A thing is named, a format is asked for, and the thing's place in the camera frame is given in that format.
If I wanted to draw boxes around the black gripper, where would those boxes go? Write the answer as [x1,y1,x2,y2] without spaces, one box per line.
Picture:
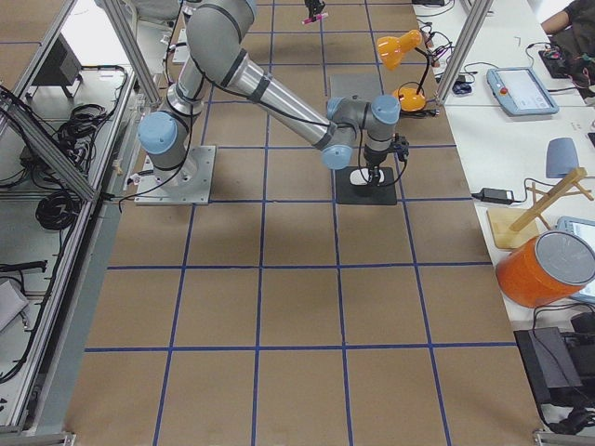
[364,145,387,186]
[304,0,325,14]

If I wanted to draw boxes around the pink marker pen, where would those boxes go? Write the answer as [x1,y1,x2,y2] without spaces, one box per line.
[301,12,329,25]

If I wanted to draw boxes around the white computer mouse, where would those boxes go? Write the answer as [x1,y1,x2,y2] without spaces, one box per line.
[349,167,386,187]

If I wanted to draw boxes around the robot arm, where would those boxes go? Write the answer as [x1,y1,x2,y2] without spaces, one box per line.
[135,1,408,205]

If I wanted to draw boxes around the black mousepad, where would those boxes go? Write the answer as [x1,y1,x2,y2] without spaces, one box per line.
[335,166,397,205]

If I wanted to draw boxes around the silver apple laptop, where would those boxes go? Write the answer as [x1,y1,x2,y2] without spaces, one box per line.
[329,73,382,102]

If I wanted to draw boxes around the orange desk lamp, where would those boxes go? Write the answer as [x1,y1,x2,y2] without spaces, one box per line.
[376,30,430,112]

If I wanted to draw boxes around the black power adapter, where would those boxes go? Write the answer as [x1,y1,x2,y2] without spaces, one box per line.
[479,188,515,204]

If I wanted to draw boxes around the wooden stand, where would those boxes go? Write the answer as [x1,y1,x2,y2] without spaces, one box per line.
[487,167,594,250]

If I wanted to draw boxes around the blue teach pendant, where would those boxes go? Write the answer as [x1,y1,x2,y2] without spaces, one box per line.
[486,67,559,116]

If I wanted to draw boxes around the grey chair back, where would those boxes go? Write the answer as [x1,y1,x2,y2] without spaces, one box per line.
[546,138,579,178]

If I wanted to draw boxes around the orange cylindrical container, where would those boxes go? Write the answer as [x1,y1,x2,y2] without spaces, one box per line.
[496,230,594,308]

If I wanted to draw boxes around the black box on desk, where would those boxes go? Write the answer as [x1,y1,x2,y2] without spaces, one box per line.
[514,327,584,407]

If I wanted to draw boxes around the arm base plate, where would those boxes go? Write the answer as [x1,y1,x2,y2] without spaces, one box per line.
[171,28,189,65]
[134,145,217,205]

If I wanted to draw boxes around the aluminium frame post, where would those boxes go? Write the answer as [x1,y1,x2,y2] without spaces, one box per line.
[436,0,493,106]

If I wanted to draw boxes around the coiled black cables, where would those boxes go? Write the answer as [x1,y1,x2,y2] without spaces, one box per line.
[35,190,81,231]

